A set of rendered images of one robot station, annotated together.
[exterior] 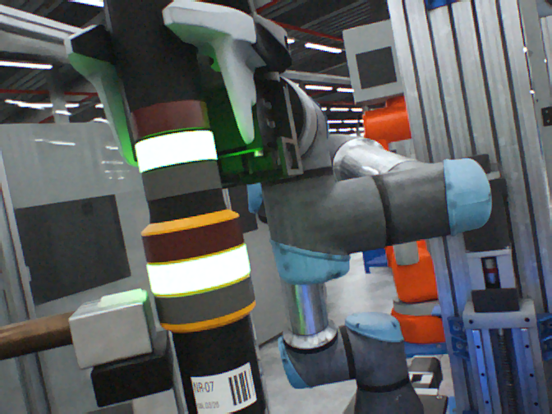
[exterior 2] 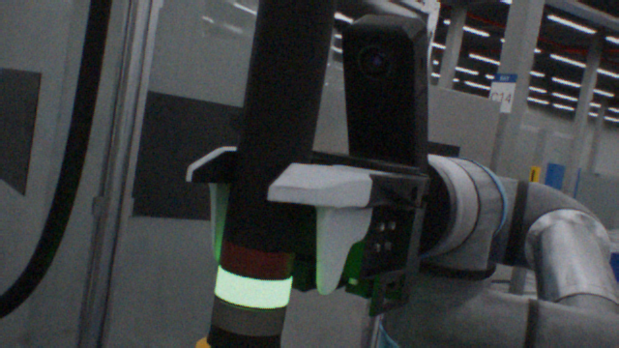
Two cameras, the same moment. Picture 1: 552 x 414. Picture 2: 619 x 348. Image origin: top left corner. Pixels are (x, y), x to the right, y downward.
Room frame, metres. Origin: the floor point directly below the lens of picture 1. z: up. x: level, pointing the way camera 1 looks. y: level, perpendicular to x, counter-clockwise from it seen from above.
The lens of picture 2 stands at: (-0.08, -0.06, 1.68)
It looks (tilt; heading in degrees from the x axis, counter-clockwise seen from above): 4 degrees down; 15
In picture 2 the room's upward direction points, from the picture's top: 9 degrees clockwise
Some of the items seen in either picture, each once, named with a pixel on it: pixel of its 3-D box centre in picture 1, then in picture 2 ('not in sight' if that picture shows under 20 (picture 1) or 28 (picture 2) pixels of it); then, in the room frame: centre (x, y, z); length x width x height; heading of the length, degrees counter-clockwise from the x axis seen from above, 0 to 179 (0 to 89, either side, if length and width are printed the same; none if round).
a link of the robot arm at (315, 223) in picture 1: (321, 223); (449, 329); (0.48, -0.05, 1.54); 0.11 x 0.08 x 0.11; 89
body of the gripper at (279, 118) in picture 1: (243, 121); (368, 219); (0.33, 0.01, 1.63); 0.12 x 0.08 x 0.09; 166
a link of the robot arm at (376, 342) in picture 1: (373, 345); not in sight; (1.01, -0.16, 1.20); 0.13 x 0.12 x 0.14; 89
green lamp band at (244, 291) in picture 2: (177, 152); (253, 283); (0.21, 0.04, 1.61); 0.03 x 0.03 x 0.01
